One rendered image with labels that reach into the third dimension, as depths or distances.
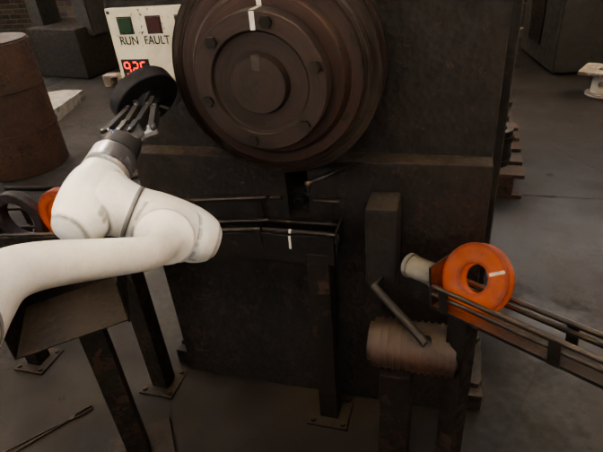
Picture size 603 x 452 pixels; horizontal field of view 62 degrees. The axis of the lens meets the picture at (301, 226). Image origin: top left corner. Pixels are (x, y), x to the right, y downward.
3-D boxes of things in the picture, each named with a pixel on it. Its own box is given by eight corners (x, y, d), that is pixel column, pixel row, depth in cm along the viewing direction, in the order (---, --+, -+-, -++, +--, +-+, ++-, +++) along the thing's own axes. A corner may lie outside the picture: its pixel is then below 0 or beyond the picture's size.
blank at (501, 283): (456, 318, 112) (448, 319, 110) (443, 251, 116) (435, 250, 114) (523, 309, 102) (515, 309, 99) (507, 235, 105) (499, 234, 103)
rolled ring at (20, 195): (23, 191, 149) (31, 186, 152) (-21, 197, 156) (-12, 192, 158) (53, 243, 158) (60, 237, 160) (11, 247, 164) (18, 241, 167)
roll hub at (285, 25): (215, 138, 115) (193, 7, 100) (335, 143, 108) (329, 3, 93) (205, 148, 111) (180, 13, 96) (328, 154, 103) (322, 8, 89)
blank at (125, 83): (95, 111, 109) (103, 122, 108) (136, 56, 105) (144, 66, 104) (144, 123, 124) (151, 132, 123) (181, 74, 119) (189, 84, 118)
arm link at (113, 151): (136, 191, 97) (146, 171, 101) (116, 154, 90) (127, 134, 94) (93, 193, 99) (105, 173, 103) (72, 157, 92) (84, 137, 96)
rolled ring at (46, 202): (26, 204, 152) (33, 198, 155) (66, 250, 159) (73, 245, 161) (62, 182, 143) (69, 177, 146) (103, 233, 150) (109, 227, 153)
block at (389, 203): (371, 264, 139) (371, 186, 127) (400, 266, 137) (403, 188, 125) (365, 288, 130) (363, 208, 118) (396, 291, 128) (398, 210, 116)
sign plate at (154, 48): (126, 79, 135) (108, 7, 126) (215, 79, 128) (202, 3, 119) (122, 82, 133) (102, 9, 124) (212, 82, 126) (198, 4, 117)
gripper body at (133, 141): (104, 171, 102) (121, 143, 108) (143, 169, 100) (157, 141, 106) (87, 142, 97) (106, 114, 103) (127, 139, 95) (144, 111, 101)
